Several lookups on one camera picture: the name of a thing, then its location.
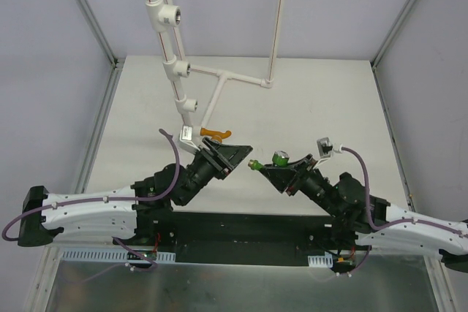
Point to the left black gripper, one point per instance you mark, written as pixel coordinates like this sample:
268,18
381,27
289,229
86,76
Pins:
216,157

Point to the right white cable duct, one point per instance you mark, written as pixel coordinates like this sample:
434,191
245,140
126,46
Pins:
320,261

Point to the white cable duct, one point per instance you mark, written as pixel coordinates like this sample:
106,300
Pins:
115,256
320,261

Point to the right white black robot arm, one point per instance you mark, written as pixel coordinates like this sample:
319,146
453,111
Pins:
374,222

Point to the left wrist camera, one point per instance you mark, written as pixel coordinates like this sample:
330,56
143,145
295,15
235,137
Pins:
187,141

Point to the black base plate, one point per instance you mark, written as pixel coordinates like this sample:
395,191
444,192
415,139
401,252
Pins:
240,239

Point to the orange water faucet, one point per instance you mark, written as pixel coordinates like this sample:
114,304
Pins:
214,135

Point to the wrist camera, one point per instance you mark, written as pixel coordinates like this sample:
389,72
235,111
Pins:
187,141
327,149

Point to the green water faucet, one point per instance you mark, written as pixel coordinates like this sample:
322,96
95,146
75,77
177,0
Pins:
279,159

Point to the white pipe assembly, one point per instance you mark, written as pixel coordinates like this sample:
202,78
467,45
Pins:
165,18

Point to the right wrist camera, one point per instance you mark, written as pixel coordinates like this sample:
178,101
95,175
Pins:
327,149

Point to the left aluminium frame post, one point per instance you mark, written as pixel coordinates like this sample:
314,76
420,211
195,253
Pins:
95,28

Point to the aluminium frame post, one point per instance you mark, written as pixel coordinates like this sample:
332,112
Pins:
393,32
95,28

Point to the left white cable duct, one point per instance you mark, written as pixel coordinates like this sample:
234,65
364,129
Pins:
115,256

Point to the right aluminium frame post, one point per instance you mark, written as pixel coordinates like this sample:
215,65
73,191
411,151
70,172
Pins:
393,32

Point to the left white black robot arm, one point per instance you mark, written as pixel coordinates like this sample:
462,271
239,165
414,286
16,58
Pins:
48,217

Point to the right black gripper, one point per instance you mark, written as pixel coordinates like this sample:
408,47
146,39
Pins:
298,175

